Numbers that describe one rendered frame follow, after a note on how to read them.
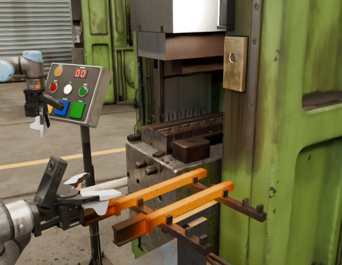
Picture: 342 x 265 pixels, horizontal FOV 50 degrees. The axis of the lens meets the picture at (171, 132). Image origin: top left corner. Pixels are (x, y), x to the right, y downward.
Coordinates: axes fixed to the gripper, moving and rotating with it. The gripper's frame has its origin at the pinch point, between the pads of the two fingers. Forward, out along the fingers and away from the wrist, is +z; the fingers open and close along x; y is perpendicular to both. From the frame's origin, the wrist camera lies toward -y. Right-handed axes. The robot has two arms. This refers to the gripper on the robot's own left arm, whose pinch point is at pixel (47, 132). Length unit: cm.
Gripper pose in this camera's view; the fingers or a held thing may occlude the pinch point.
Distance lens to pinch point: 171.7
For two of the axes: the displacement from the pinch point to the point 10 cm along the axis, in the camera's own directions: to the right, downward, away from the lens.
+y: -9.9, 0.5, -1.3
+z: 0.1, 9.5, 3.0
